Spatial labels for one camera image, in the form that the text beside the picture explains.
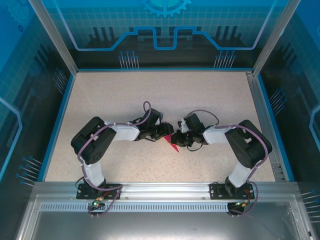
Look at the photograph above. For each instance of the pink square paper sheet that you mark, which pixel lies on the pink square paper sheet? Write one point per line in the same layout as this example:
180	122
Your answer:
175	147

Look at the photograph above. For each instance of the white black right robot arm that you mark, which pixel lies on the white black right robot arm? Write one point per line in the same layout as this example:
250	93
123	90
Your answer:
215	136

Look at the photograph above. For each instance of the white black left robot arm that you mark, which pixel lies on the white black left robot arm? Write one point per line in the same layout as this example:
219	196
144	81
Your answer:
125	132

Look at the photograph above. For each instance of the blue table edge strip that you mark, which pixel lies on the blue table edge strip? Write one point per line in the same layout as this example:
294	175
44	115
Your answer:
56	127
276	130

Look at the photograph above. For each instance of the small circuit board with LED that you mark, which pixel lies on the small circuit board with LED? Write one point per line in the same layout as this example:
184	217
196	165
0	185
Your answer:
242	203
98	203

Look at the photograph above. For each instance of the grey metal tray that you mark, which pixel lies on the grey metal tray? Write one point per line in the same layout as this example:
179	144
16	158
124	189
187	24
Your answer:
160	225

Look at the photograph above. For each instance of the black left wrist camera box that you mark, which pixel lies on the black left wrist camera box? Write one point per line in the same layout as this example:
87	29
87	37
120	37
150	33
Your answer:
167	128

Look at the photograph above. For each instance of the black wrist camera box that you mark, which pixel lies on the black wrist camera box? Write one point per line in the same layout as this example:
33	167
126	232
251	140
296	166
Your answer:
177	139
167	128

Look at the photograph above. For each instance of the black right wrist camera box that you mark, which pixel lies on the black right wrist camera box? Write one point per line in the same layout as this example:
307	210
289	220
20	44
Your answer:
177	139

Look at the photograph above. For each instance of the aluminium side rail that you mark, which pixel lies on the aluminium side rail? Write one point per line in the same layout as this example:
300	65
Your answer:
265	130

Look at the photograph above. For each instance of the aluminium mounting rail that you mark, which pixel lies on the aluminium mounting rail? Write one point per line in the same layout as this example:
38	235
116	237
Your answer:
165	190

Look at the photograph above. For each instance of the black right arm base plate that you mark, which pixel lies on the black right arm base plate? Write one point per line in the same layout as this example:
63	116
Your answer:
217	191

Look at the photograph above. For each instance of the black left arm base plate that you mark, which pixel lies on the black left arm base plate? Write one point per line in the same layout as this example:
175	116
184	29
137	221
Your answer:
112	191

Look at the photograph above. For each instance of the blue printed enclosure panel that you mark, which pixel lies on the blue printed enclosure panel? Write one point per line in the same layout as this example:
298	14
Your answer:
300	87
25	75
175	15

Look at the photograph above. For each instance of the aluminium enclosure post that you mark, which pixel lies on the aluminium enclosure post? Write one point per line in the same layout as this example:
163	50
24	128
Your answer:
60	42
272	37

